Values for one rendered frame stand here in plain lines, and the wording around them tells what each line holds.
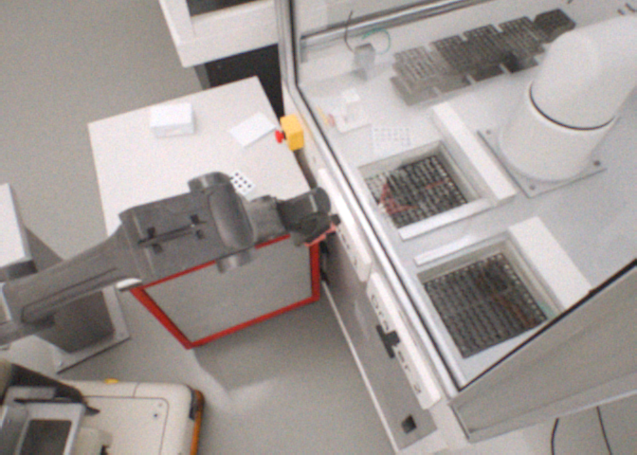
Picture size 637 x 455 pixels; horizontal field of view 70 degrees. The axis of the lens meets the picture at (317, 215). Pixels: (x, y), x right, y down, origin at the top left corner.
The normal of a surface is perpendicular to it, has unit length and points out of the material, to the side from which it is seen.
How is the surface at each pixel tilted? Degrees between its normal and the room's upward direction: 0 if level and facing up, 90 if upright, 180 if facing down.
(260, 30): 90
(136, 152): 0
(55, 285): 51
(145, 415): 0
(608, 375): 90
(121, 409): 0
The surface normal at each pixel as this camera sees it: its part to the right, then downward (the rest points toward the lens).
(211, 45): 0.37, 0.79
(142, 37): -0.01, -0.51
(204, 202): 0.53, -0.21
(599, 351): -0.93, 0.32
